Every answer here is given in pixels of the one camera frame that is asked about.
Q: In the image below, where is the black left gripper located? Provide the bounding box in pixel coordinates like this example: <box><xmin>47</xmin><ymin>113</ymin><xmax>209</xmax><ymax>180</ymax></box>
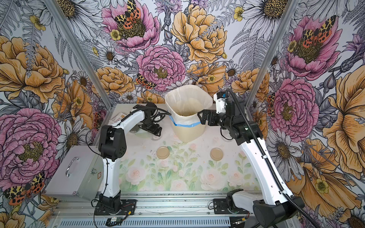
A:
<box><xmin>141</xmin><ymin>116</ymin><xmax>162</xmax><ymax>137</ymax></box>

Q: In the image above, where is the glass tea jar beige lid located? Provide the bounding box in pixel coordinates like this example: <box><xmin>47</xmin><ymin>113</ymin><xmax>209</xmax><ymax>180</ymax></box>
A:
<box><xmin>129</xmin><ymin>125</ymin><xmax>140</xmax><ymax>134</ymax></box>

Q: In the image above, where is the glass jar with tea leaves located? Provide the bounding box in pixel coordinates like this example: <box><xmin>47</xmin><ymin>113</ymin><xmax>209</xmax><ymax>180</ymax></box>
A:
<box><xmin>220</xmin><ymin>128</ymin><xmax>233</xmax><ymax>141</ymax></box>

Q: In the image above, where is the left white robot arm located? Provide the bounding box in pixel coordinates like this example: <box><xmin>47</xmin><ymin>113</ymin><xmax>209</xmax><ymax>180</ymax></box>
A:
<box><xmin>91</xmin><ymin>102</ymin><xmax>171</xmax><ymax>216</ymax></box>

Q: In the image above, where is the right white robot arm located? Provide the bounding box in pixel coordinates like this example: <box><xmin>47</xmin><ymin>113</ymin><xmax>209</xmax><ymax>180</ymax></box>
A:
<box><xmin>198</xmin><ymin>89</ymin><xmax>320</xmax><ymax>228</ymax></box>

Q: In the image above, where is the beige trash bin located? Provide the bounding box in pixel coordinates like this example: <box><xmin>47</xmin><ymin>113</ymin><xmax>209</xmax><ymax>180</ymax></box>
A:
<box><xmin>172</xmin><ymin>123</ymin><xmax>205</xmax><ymax>143</ymax></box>

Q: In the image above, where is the red white bandage box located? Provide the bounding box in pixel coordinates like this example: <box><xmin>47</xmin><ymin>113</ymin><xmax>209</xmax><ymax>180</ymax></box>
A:
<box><xmin>108</xmin><ymin>112</ymin><xmax>126</xmax><ymax>125</ymax></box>

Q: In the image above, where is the silver metal case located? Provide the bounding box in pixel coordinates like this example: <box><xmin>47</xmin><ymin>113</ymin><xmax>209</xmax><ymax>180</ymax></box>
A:
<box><xmin>45</xmin><ymin>145</ymin><xmax>103</xmax><ymax>202</ymax></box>

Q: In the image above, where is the aluminium corner post left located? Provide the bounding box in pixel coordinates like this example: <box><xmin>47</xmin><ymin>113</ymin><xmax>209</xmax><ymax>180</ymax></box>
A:
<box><xmin>45</xmin><ymin>1</ymin><xmax>113</xmax><ymax>111</ymax></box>

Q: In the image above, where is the aluminium corner post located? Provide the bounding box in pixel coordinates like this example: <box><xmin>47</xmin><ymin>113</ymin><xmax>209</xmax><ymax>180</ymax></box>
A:
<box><xmin>45</xmin><ymin>1</ymin><xmax>113</xmax><ymax>111</ymax></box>
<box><xmin>245</xmin><ymin>0</ymin><xmax>299</xmax><ymax>110</ymax></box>

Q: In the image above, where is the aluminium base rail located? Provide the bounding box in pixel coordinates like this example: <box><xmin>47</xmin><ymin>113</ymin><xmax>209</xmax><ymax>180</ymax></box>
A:
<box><xmin>49</xmin><ymin>191</ymin><xmax>260</xmax><ymax>228</ymax></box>

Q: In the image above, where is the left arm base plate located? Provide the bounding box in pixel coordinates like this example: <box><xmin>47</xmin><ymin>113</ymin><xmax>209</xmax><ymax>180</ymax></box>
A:
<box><xmin>95</xmin><ymin>199</ymin><xmax>137</xmax><ymax>216</ymax></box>

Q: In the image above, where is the aluminium corner post right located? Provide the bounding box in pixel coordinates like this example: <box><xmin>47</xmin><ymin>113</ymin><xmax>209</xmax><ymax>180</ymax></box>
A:
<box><xmin>245</xmin><ymin>0</ymin><xmax>299</xmax><ymax>110</ymax></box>

